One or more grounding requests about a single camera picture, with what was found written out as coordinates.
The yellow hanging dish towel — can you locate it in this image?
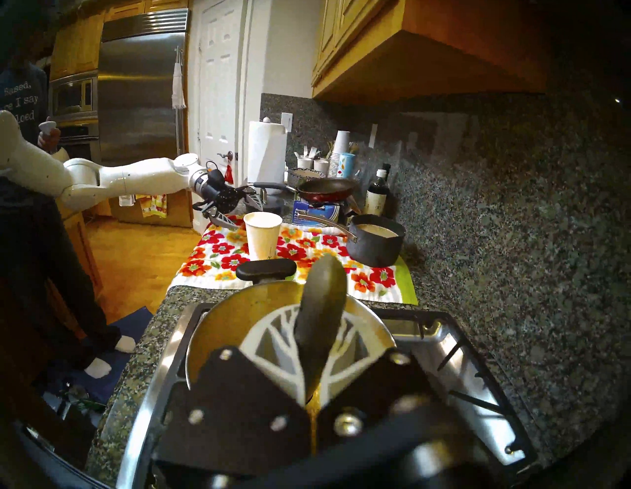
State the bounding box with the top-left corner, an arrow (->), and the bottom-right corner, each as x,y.
136,194 -> 168,219

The stainless steel pot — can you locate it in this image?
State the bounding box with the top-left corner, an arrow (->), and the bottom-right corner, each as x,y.
185,258 -> 396,395

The white paper cup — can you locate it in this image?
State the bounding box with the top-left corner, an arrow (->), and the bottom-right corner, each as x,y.
244,212 -> 283,261

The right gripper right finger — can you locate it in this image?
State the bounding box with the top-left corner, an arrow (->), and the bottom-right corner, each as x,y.
320,315 -> 381,402

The stack of white paper cups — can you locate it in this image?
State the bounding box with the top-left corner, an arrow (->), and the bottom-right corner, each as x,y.
328,130 -> 351,178

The small dark saucepan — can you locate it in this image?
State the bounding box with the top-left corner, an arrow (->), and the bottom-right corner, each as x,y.
296,212 -> 406,268

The white-capped labelled glass bottle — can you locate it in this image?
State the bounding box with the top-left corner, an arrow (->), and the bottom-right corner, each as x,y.
364,169 -> 390,216

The patterned ceramic bowl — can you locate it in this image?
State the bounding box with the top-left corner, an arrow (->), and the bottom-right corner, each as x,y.
287,168 -> 327,189

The person hand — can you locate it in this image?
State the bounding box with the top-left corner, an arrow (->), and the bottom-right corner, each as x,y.
38,127 -> 61,154

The floral kitchen towel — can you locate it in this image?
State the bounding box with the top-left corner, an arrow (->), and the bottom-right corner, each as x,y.
168,217 -> 419,306

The wooden wall cabinet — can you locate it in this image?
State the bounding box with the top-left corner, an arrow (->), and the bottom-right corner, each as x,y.
311,0 -> 548,104

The built-in stainless oven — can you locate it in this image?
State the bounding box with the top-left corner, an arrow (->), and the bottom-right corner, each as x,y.
49,71 -> 99,163

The white hanging cloth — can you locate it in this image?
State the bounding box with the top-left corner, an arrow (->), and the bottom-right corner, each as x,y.
171,47 -> 187,110

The black-handled metal spoon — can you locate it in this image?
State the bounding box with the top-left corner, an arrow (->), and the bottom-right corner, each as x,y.
294,254 -> 348,400

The red frying pan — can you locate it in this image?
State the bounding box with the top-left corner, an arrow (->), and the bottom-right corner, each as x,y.
246,177 -> 359,204

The stainless steel refrigerator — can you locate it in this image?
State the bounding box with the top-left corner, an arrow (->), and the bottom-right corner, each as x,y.
98,9 -> 190,168

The white panel door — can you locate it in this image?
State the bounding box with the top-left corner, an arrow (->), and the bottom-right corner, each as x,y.
190,0 -> 264,232

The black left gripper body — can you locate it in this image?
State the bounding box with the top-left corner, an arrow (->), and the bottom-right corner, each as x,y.
194,169 -> 247,218

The blue aluminium foil box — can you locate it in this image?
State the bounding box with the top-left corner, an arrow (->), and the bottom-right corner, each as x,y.
292,199 -> 346,226

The dark blue floor cloth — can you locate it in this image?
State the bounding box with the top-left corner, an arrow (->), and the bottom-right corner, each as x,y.
42,306 -> 156,405

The white paper towel roll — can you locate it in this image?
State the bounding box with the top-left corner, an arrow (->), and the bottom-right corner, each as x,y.
246,117 -> 288,215

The stainless gas cooktop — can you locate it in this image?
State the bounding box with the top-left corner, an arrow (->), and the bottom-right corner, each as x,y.
116,301 -> 538,489

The person in dark clothes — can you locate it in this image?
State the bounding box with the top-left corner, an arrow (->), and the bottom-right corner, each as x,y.
0,59 -> 136,380

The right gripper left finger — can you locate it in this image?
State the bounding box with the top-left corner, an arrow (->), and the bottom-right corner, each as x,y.
238,308 -> 309,407

